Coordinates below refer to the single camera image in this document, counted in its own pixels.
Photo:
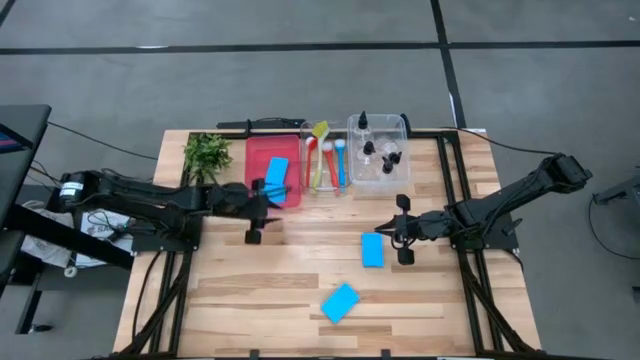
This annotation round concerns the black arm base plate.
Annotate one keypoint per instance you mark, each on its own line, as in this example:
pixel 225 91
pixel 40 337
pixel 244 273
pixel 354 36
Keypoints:
pixel 492 242
pixel 165 245

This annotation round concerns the red dish brush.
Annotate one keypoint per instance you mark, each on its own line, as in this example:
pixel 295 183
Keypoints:
pixel 327 146
pixel 310 142

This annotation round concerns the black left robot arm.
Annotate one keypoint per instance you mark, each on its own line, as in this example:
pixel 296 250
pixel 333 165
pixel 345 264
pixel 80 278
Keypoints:
pixel 150 197

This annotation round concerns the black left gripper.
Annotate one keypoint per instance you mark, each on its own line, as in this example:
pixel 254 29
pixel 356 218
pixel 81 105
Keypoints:
pixel 240 200

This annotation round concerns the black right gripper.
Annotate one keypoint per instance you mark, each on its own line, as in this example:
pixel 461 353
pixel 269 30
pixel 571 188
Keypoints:
pixel 427 225

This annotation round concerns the yellow-green dish brush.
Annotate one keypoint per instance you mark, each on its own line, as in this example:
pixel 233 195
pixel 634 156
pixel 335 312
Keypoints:
pixel 320 129

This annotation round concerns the monitor screen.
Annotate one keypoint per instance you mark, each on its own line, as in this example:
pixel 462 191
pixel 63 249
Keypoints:
pixel 7 140

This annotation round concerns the gray crumpled bag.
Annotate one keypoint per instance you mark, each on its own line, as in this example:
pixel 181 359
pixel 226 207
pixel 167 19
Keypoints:
pixel 45 247

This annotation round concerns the blue dish brush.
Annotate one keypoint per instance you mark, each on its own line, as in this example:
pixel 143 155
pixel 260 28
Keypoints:
pixel 340 144

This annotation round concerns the black floor stand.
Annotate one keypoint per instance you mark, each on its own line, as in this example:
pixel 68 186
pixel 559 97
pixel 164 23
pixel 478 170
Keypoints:
pixel 620 192

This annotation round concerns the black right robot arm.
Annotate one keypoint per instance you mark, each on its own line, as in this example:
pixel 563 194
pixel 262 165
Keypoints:
pixel 525 187

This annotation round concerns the black side desk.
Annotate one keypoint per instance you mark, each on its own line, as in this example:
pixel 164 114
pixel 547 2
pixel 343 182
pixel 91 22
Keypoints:
pixel 20 175

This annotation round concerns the narrow clear plastic bin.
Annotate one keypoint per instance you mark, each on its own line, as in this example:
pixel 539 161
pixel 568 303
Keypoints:
pixel 303 165

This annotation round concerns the white printed bag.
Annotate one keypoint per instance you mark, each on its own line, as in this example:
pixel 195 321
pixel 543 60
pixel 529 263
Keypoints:
pixel 92 250

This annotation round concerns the green potted plant white pot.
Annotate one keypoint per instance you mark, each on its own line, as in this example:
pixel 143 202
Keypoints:
pixel 207 155

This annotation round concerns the large clear plastic bin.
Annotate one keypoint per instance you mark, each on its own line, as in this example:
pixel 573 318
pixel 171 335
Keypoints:
pixel 402 130

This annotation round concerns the white tape roll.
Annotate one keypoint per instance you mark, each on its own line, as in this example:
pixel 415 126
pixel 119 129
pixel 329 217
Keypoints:
pixel 65 272

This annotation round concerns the red plastic bin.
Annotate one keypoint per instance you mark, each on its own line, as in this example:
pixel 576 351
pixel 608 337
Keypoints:
pixel 255 150

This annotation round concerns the black aluminium table frame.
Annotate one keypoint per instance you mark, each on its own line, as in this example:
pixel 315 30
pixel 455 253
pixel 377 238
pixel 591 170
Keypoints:
pixel 179 300

